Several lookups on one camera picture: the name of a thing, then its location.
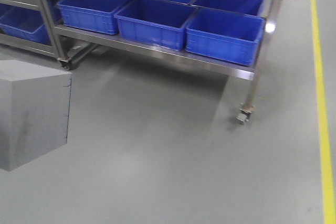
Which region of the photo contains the gray foam base block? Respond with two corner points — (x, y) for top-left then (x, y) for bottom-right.
(1, 60), (72, 171)

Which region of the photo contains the blue bin front middle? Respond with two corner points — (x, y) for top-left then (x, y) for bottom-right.
(115, 0), (197, 51)

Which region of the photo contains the blue bin front right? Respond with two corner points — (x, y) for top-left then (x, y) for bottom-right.
(185, 8), (265, 66)

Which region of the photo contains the blue bin back right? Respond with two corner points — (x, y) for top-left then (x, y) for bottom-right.
(191, 0), (265, 16)

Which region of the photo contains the blue bin front left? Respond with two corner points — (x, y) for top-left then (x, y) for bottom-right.
(57, 0), (129, 35)

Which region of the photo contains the cart caster wheel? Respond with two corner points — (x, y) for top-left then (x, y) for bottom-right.
(236, 103), (255, 125)

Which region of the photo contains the steel rolling cart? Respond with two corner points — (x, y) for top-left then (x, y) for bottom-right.
(40, 0), (283, 123)

